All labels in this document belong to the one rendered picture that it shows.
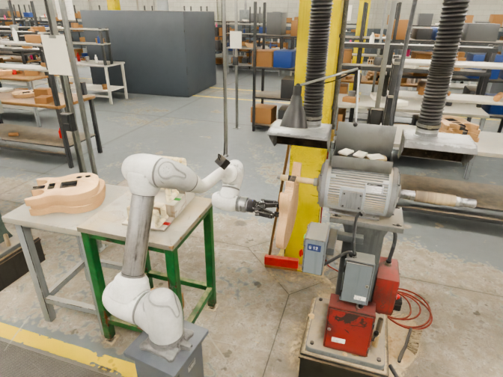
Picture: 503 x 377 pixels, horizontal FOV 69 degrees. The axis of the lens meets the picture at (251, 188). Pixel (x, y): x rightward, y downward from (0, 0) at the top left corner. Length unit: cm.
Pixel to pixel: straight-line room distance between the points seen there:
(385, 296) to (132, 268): 133
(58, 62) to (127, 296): 204
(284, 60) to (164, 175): 536
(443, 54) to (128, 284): 167
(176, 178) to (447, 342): 228
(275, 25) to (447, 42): 515
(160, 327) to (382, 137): 136
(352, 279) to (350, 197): 44
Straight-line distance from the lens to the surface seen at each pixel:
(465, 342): 314
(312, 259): 179
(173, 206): 222
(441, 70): 184
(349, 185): 184
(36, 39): 568
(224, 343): 274
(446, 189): 457
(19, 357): 304
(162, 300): 164
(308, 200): 301
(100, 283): 256
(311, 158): 287
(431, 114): 187
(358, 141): 195
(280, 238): 188
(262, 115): 702
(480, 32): 668
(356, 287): 204
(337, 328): 222
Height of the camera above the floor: 207
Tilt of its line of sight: 26 degrees down
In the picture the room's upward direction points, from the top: 1 degrees clockwise
